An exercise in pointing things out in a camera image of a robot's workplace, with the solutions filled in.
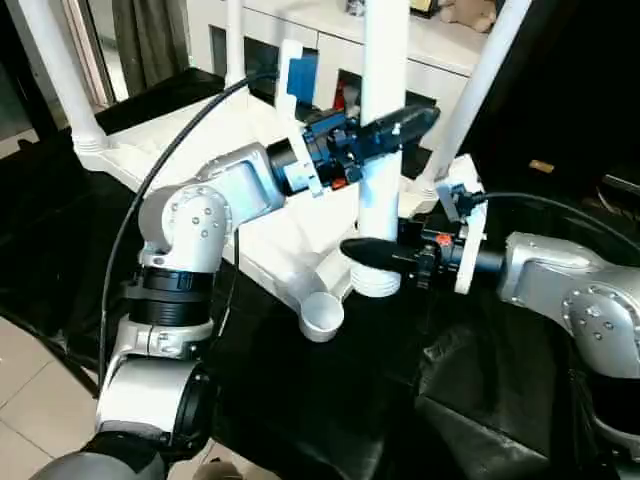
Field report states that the white plastic table leg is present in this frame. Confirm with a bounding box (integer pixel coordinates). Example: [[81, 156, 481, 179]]
[[18, 0, 105, 152], [226, 0, 250, 85], [348, 0, 408, 300], [423, 0, 535, 195]]

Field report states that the white plastic table top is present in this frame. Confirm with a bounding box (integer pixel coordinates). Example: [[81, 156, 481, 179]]
[[72, 92, 482, 345]]

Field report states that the white glass door cabinet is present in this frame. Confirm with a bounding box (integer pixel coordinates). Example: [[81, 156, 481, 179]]
[[188, 0, 490, 147]]

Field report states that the pink soft toy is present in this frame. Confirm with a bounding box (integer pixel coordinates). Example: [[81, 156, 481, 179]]
[[438, 0, 500, 33]]

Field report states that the black work mat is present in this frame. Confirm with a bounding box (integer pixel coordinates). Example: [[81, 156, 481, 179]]
[[0, 67, 640, 480]]

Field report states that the dark long rod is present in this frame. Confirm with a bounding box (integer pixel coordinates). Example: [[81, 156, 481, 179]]
[[603, 173, 640, 192]]

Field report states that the beige curtain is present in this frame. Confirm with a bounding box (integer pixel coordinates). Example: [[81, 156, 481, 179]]
[[111, 0, 192, 97]]

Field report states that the dark grey robot torso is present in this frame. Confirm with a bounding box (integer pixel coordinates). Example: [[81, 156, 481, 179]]
[[28, 433, 167, 480]]

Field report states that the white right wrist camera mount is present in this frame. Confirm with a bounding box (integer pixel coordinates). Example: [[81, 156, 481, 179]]
[[433, 152, 490, 296]]

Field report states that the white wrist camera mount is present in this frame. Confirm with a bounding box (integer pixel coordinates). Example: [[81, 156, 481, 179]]
[[433, 152, 490, 296], [276, 38, 325, 200]]

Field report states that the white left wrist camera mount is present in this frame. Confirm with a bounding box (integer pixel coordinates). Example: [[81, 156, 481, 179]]
[[276, 38, 325, 200]]

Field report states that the black metal table frame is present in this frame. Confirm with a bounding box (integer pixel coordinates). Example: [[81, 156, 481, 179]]
[[47, 347, 102, 399]]

